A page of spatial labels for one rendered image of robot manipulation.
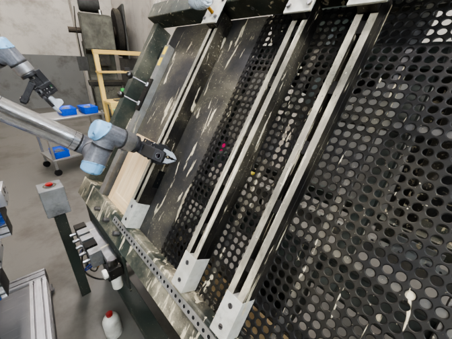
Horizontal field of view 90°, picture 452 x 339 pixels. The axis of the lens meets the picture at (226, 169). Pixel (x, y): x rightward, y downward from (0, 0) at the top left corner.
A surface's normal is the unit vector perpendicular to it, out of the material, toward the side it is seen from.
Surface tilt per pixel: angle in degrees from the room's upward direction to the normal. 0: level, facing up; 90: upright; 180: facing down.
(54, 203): 90
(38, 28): 90
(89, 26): 92
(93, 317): 0
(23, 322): 0
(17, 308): 0
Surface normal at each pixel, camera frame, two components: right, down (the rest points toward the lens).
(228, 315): -0.58, -0.25
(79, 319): 0.04, -0.90
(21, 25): 0.62, 0.36
